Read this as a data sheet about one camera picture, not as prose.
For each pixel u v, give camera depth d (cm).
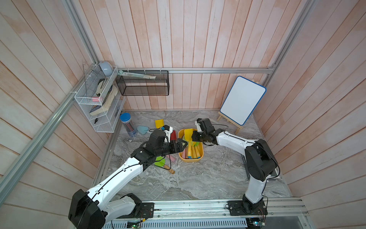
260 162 49
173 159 90
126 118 90
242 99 88
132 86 107
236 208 74
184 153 91
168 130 70
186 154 90
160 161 64
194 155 90
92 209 37
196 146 97
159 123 111
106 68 82
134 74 91
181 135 100
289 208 77
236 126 101
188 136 93
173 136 103
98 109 79
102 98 73
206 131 75
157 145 57
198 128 78
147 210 73
